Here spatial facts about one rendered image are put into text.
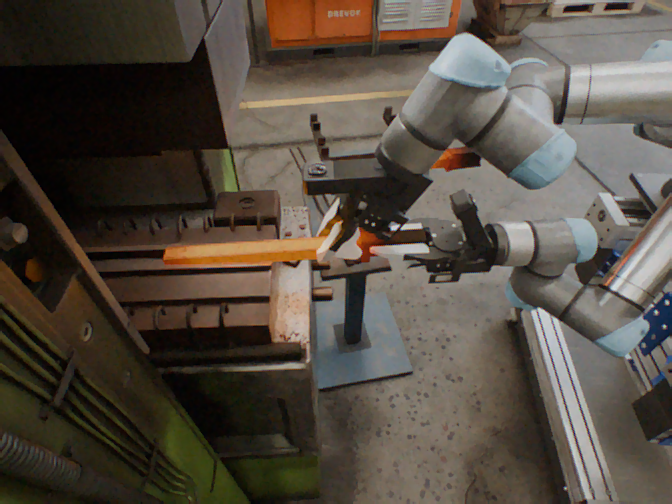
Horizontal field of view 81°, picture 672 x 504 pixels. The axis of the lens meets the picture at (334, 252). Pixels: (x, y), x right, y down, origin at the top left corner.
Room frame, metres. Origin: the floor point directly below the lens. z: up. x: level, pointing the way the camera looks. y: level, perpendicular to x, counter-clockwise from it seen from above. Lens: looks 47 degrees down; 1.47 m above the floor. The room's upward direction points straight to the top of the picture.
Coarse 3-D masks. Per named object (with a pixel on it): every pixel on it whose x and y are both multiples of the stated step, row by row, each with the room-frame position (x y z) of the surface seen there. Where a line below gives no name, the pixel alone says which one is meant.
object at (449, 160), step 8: (448, 152) 0.80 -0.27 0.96; (456, 152) 0.79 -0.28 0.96; (464, 152) 0.79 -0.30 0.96; (472, 152) 0.79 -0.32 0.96; (440, 160) 0.77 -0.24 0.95; (448, 160) 0.77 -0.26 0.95; (456, 160) 0.79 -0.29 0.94; (464, 160) 0.80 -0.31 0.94; (472, 160) 0.80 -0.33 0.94; (480, 160) 0.80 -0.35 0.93; (432, 168) 0.77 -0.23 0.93; (440, 168) 0.77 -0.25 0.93; (448, 168) 0.77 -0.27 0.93; (456, 168) 0.79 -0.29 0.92; (464, 168) 0.79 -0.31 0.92
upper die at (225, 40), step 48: (240, 0) 0.51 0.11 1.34; (240, 48) 0.46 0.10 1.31; (0, 96) 0.30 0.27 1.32; (48, 96) 0.31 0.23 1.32; (96, 96) 0.31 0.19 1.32; (144, 96) 0.31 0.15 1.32; (192, 96) 0.31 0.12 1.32; (240, 96) 0.41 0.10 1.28; (48, 144) 0.31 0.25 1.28; (96, 144) 0.31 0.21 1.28; (144, 144) 0.31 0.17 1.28; (192, 144) 0.31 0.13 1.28
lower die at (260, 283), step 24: (96, 240) 0.47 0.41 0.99; (120, 240) 0.47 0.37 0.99; (144, 240) 0.47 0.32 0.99; (168, 240) 0.47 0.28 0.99; (192, 240) 0.47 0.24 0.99; (216, 240) 0.47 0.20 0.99; (240, 240) 0.47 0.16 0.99; (264, 240) 0.47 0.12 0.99; (168, 264) 0.41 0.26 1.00; (192, 264) 0.41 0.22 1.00; (216, 264) 0.41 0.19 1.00; (240, 264) 0.41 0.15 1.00; (264, 264) 0.41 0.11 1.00; (120, 288) 0.37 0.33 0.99; (144, 288) 0.37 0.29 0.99; (168, 288) 0.37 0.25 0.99; (192, 288) 0.37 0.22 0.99; (216, 288) 0.37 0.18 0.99; (240, 288) 0.37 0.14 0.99; (264, 288) 0.37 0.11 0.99; (144, 312) 0.33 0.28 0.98; (168, 312) 0.34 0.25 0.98; (192, 312) 0.33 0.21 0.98; (216, 312) 0.34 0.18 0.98; (240, 312) 0.34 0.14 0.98; (264, 312) 0.34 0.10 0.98; (144, 336) 0.30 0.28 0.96; (168, 336) 0.31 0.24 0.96; (216, 336) 0.31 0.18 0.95; (240, 336) 0.31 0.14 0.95; (264, 336) 0.31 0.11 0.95
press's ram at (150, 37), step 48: (0, 0) 0.26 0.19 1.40; (48, 0) 0.26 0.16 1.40; (96, 0) 0.26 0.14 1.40; (144, 0) 0.26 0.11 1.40; (192, 0) 0.30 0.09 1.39; (0, 48) 0.26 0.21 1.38; (48, 48) 0.26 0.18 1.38; (96, 48) 0.26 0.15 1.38; (144, 48) 0.26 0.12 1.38; (192, 48) 0.27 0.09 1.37
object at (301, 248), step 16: (272, 240) 0.45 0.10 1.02; (288, 240) 0.45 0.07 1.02; (304, 240) 0.45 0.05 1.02; (320, 240) 0.45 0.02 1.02; (368, 240) 0.44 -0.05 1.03; (400, 240) 0.44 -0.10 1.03; (416, 240) 0.43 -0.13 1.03; (176, 256) 0.42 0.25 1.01; (192, 256) 0.42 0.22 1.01; (208, 256) 0.42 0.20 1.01; (224, 256) 0.42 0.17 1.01; (240, 256) 0.42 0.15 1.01; (256, 256) 0.42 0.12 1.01; (272, 256) 0.42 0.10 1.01; (288, 256) 0.42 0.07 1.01; (304, 256) 0.42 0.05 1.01; (368, 256) 0.42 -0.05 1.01
